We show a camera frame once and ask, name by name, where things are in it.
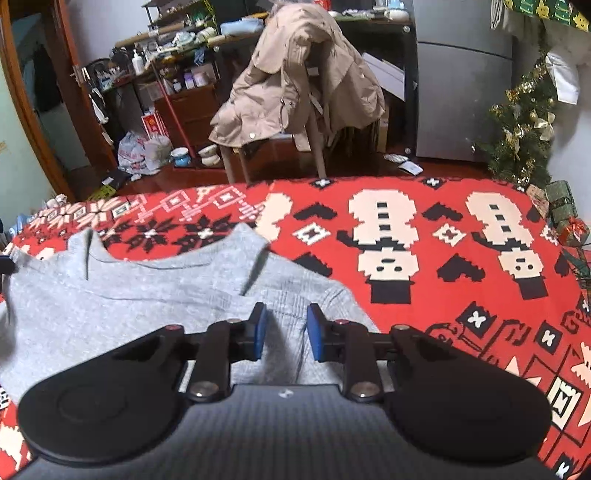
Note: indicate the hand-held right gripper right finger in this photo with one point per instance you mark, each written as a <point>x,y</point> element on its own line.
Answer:
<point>316,332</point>

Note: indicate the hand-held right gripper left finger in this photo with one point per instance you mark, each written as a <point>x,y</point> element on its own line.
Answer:
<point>261,332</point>

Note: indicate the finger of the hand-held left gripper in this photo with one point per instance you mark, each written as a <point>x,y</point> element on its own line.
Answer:
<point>6,267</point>

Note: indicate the grey shirt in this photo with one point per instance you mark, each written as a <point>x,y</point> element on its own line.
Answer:
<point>161,295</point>

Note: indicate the green plastic crate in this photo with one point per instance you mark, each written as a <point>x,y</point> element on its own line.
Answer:
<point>104,193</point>

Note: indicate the red patterned blanket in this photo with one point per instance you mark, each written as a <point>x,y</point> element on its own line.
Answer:
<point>438,277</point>

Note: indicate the white red plastic bag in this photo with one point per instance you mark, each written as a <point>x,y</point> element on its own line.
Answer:
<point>131,154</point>

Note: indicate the wooden chair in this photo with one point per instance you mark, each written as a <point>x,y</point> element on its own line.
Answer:
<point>319,157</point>

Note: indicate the white paper scraps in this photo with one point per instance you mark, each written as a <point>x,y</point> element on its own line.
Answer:
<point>404,165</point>

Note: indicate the blue ceramic bowl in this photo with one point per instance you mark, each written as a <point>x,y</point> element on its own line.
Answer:
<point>181,158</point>

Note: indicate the red carton box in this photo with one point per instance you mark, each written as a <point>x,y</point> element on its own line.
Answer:
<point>154,124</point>

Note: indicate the wooden drawer cabinet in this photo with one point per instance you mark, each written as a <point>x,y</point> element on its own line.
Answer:
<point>194,115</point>

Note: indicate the red broom stick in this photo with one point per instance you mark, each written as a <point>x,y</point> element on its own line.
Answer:
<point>173,110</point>

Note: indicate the white pump bottle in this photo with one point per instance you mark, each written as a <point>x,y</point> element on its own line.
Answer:
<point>138,65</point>

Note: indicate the beige gift box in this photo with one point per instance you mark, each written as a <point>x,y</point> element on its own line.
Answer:
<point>538,201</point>

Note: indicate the beige jacket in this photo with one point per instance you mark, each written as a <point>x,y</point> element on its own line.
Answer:
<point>300,69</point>

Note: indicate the white flat box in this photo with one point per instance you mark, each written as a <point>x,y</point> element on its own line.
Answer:
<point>385,76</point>

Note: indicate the small red bow gift box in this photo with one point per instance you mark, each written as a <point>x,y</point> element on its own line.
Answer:
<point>573,231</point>

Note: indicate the green gift box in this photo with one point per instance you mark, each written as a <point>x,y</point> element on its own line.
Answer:
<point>561,203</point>

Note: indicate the silver refrigerator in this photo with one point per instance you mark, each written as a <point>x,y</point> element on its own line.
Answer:
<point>461,92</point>

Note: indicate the cluttered metal shelf rack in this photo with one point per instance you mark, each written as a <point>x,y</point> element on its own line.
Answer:
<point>175,41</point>

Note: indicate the small decorated christmas tree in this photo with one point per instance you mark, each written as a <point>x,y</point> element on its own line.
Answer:
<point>521,138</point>

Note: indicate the light blue folded cloth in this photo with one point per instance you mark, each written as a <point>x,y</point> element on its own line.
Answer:
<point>242,26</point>

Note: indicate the black desk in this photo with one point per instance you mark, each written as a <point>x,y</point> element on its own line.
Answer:
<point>397,37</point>

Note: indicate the white hanging bag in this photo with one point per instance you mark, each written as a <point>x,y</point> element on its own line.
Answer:
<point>563,78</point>

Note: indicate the cream curtain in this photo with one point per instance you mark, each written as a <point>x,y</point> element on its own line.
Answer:
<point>497,14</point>

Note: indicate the wooden door frame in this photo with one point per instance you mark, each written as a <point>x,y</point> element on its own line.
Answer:
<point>60,92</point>

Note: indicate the green christmas wall cloth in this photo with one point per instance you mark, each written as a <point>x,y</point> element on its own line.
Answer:
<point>545,9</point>

